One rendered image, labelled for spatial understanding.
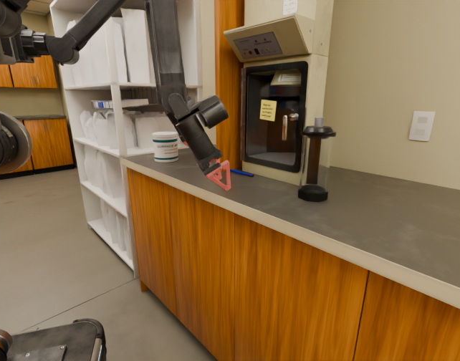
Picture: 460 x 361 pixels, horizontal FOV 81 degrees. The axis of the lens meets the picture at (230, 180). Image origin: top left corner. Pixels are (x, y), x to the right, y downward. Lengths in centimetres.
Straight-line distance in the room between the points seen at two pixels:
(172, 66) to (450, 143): 106
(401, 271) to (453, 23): 95
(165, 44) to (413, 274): 71
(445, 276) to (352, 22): 111
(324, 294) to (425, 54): 97
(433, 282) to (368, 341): 26
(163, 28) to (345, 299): 78
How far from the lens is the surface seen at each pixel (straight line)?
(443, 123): 132
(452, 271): 71
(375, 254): 68
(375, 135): 139
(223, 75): 121
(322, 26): 109
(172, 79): 66
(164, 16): 69
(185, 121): 67
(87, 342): 151
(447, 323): 74
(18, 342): 166
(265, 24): 102
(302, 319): 94
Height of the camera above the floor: 127
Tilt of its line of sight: 17 degrees down
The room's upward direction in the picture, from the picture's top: straight up
